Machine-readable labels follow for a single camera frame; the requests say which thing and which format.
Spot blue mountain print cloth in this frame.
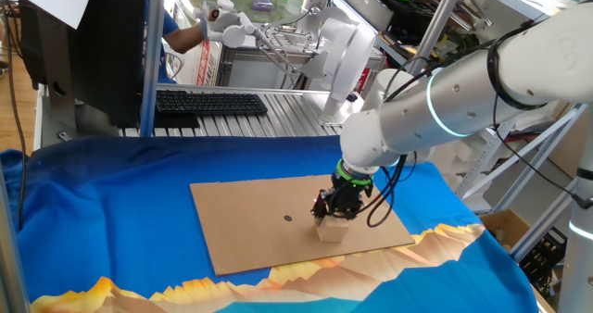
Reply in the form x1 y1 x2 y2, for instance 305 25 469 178
0 134 541 313

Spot black monitor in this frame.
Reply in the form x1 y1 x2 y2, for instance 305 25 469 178
18 0 148 138

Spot black hanging cable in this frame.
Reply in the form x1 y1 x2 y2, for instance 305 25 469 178
2 0 27 231

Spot person hand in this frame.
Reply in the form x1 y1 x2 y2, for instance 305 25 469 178
198 7 218 41

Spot white haptic control device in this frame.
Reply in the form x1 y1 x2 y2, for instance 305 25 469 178
194 0 379 128

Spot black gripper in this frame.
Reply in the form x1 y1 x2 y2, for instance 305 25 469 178
310 176 372 224

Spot black plastic tray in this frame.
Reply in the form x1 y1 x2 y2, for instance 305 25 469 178
370 0 444 30

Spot person in blue shirt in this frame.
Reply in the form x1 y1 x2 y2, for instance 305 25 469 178
145 0 181 85

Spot white foam pieces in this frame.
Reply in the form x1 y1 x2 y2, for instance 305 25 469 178
430 136 492 194

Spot aluminium frame post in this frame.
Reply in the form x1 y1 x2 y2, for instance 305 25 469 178
138 0 167 138
509 187 575 261
0 164 32 313
410 0 467 73

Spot open cardboard box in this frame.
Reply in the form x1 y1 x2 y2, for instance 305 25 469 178
479 208 564 300

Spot red white sign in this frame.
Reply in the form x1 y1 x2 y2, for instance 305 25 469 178
195 39 212 87

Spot grey metal cabinet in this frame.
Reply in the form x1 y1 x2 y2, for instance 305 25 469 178
210 34 386 92

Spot small wooden block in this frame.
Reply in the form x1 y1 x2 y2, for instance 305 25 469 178
314 215 351 244

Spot black plastic crate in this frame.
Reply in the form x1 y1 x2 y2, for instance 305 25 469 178
518 227 567 286

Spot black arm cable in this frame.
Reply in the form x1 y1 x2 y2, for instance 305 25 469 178
365 20 593 229

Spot brown cardboard sheet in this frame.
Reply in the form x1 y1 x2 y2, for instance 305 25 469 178
189 172 416 277

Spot black keyboard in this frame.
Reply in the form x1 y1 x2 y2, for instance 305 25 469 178
155 89 270 117

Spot black mouse pad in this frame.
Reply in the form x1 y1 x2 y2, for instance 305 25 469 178
152 111 201 130

